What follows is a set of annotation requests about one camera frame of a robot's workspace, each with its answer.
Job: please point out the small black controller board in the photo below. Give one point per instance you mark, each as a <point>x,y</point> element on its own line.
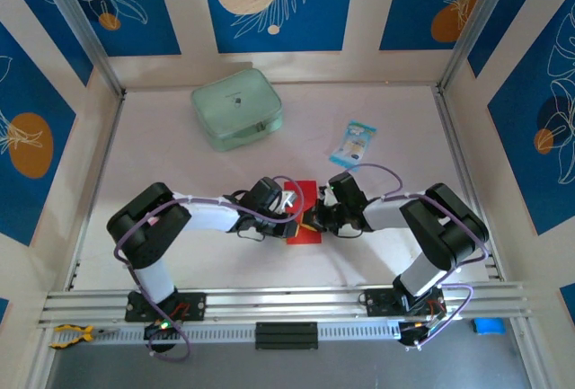
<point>418,333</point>
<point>161,337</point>

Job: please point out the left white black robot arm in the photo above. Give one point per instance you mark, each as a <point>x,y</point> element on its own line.
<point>148,236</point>

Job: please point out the aluminium side rail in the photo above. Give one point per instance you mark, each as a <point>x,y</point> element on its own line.
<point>99,182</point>
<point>460,160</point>

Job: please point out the aluminium frame post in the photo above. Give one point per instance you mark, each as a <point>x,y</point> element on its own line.
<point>471,25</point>
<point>85,25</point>

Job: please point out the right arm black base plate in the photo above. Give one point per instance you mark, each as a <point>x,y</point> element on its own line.
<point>379,303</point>

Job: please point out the black ribbed bracket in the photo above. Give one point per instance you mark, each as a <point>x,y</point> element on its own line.
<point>286,336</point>

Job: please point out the mint green zip pouch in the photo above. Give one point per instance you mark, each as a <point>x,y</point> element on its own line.
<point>233,106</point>

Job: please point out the small blue block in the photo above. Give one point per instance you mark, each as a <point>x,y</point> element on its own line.
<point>489,326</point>

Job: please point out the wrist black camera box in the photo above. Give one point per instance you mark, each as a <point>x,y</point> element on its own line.
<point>347,191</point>
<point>264,193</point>

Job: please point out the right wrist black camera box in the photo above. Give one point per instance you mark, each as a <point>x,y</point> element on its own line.
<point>347,191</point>

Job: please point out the blue white snack packet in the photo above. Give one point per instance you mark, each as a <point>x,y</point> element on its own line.
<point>355,137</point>

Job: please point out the red square paper sheet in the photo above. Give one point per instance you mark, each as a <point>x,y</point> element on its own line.
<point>310,191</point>

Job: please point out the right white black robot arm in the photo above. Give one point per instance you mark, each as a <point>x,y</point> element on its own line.
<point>444,232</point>

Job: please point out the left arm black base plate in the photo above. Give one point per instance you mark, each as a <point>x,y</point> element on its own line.
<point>193,306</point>

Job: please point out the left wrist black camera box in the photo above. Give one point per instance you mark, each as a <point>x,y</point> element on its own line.
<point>264,193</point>

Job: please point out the aluminium cross rail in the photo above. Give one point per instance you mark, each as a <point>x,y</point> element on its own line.
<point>287,301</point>

